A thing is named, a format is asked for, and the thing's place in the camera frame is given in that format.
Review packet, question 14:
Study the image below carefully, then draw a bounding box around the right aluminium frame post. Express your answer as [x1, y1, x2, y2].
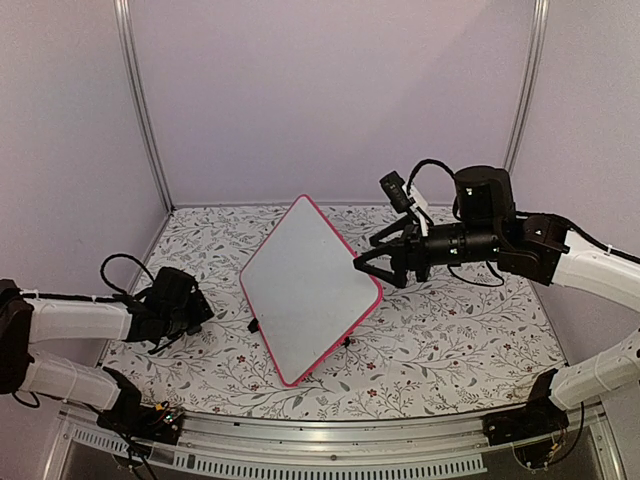
[503, 0, 550, 174]

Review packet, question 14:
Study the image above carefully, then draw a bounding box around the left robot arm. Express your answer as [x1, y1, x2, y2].
[1, 267, 213, 440]

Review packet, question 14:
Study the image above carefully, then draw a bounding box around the left black sleeved cable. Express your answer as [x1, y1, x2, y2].
[98, 252, 156, 301]

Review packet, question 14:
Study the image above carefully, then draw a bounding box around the aluminium frame post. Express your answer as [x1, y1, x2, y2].
[503, 0, 550, 174]
[113, 0, 175, 214]

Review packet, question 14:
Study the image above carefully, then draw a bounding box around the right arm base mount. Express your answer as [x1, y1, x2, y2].
[482, 405, 569, 470]

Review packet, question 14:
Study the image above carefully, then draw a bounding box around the pink framed whiteboard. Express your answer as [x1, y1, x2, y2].
[239, 195, 383, 388]

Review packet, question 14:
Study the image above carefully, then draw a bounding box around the black stand foot left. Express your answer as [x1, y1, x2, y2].
[248, 319, 259, 334]

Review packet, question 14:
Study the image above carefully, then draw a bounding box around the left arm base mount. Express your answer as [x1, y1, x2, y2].
[97, 395, 185, 445]

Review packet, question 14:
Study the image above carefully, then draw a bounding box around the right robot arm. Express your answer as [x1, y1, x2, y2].
[354, 165, 639, 445]

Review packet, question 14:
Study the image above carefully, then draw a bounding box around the right black cable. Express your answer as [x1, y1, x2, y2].
[407, 158, 506, 289]

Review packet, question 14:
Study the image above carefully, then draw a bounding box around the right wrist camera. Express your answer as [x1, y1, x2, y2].
[379, 171, 433, 237]

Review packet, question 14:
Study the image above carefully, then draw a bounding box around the left aluminium frame post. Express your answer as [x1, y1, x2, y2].
[113, 0, 175, 214]

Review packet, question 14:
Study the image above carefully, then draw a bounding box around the floral table mat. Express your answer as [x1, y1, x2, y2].
[103, 205, 565, 421]

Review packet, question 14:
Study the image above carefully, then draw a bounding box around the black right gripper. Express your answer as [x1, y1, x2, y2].
[352, 215, 501, 290]

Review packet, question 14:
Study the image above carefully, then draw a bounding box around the front aluminium rail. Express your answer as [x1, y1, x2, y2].
[47, 403, 629, 479]

